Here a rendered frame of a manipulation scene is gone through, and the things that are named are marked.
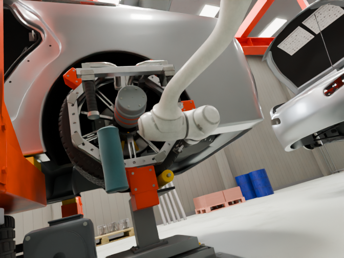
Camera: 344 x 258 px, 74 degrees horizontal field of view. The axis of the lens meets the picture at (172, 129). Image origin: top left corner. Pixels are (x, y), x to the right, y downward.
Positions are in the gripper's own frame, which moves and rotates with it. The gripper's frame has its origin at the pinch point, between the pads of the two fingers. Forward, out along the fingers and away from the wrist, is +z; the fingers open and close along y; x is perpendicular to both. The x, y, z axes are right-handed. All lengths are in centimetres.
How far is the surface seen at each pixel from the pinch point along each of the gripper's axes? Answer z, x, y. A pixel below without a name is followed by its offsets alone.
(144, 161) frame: -0.3, 10.4, -15.0
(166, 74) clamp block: -26.4, 23.4, 14.7
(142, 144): 15.6, 16.6, -2.6
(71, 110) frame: -4, 51, -15
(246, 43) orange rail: 210, -28, 384
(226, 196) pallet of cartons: 498, -235, 184
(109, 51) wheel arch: 6, 64, 31
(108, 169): -16.4, 20.0, -30.2
